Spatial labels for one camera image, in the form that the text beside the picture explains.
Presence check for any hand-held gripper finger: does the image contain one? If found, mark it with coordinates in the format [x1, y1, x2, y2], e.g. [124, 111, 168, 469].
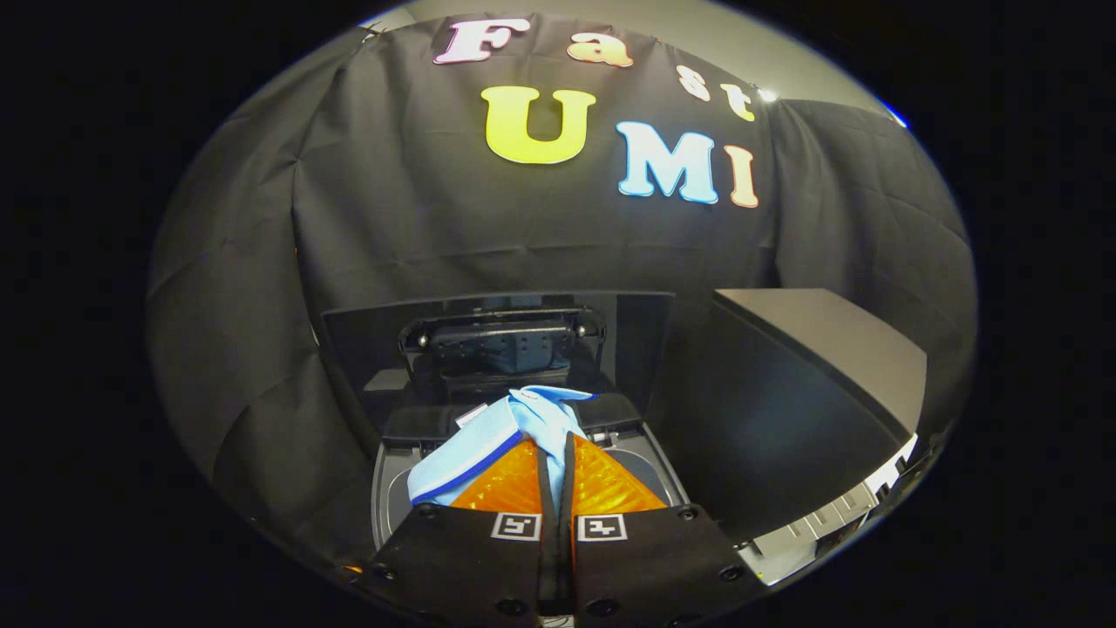
[362, 436, 560, 618]
[558, 433, 768, 625]

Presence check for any light blue polo shirt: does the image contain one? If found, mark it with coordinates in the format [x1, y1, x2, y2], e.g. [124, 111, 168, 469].
[407, 386, 599, 508]

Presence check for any dark cabinet with beige panels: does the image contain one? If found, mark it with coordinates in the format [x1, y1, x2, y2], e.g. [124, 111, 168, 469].
[650, 288, 927, 546]

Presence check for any black backdrop cloth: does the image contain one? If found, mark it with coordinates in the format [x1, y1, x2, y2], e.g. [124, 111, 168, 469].
[146, 13, 977, 559]

